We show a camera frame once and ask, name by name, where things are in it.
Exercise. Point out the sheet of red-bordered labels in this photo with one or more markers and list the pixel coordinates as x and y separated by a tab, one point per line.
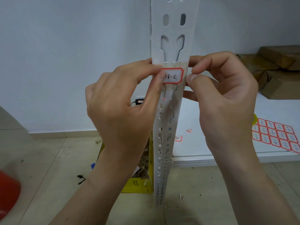
274	135

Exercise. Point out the small white floor scrap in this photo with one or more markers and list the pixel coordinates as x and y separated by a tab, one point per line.
181	197

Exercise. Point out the person's left thumb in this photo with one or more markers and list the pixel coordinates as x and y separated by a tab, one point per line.
156	93

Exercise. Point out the red-bordered white label sticker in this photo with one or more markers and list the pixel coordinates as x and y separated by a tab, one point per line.
174	77

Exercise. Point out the brown wrapped parcel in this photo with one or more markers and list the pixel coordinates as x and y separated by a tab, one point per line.
281	56
255	65
283	85

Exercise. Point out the white slotted metal shelf post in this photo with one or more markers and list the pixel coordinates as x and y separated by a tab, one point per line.
174	29

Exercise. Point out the small black floor object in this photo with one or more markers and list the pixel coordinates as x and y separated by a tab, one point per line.
81	179

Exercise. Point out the black power plug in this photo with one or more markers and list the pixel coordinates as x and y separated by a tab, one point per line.
137	101

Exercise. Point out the person's right middle finger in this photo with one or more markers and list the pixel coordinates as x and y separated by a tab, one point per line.
191	95

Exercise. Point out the paper scraps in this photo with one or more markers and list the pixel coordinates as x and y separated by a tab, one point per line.
144	165

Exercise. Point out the yellow round plastic object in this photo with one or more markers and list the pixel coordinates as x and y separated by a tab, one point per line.
255	119

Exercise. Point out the person's right hand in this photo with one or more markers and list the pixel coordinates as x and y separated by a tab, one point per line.
229	100

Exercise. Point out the person's left hand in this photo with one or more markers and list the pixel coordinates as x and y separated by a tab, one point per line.
114	110

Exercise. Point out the white shelf board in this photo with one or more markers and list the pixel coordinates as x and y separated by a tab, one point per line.
194	147

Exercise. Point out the loose red-bordered label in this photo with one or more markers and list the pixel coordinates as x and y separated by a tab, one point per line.
178	138

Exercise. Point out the person's right thumb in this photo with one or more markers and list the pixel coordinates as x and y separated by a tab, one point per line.
201	83

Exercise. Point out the torn red label scrap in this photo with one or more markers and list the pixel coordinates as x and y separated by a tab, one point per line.
189	130

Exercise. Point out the person's right forearm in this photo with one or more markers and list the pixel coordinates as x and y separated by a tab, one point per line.
248	185

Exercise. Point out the person's left forearm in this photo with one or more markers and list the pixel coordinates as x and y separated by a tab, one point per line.
98	187

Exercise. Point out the red plastic stool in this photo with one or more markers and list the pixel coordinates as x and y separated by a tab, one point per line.
8	194

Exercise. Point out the yellow cardboard box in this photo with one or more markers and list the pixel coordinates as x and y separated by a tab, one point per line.
138	186

